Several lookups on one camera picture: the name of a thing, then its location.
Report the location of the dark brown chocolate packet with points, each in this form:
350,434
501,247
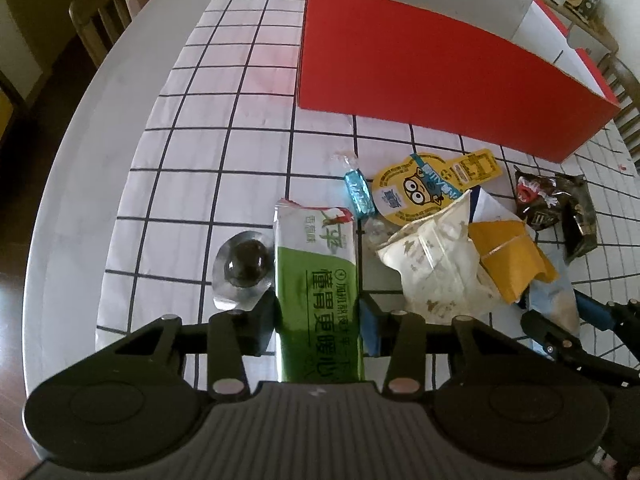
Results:
540,200

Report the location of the blue wrapped candy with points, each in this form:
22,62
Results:
360,192

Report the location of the red cardboard box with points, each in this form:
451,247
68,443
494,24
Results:
400,70

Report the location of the light blue packet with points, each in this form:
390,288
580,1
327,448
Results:
555,300

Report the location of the black snack packet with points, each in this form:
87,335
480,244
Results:
580,230

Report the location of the white sideboard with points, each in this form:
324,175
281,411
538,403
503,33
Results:
592,35

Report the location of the clear plastic wrapper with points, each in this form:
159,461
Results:
380,235

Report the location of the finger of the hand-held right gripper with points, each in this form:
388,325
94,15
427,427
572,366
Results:
555,340
592,307

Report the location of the cream white packet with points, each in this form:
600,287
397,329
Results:
435,260

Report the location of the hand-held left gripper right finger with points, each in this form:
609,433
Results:
371,330

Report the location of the wooden chair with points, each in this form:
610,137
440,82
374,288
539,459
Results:
95,20
622,100

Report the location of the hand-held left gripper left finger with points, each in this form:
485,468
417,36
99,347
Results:
260,330

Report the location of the green snack packet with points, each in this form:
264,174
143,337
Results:
320,280

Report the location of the checked tablecloth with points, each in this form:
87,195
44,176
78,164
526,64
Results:
200,110

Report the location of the yellow cartoon packet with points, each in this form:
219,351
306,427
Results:
400,185

